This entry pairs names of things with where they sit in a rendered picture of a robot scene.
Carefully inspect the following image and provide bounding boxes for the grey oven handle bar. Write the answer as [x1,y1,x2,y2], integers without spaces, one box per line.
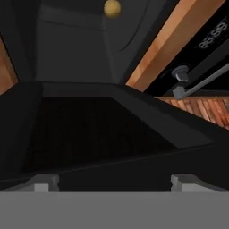
[172,64,229,101]

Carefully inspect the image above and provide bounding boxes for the round brass knob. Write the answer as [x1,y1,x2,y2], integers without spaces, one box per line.
[103,0,123,19]

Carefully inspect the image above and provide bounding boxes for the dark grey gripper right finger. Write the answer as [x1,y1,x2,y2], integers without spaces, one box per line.
[170,174,229,193]

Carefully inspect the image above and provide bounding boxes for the grey round oven knob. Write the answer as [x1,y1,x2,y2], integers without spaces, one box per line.
[172,65,191,83]

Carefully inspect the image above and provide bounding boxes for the orange wooden side panel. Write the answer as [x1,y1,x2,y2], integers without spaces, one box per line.
[124,0,227,92]

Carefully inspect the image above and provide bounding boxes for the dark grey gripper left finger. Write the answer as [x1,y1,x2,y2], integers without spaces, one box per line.
[1,174,60,193]

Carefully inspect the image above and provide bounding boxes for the black oven with display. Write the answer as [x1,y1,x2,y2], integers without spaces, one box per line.
[145,0,229,98]

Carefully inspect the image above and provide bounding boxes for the dark grey cupboard door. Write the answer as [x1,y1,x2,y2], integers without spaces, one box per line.
[35,0,169,85]

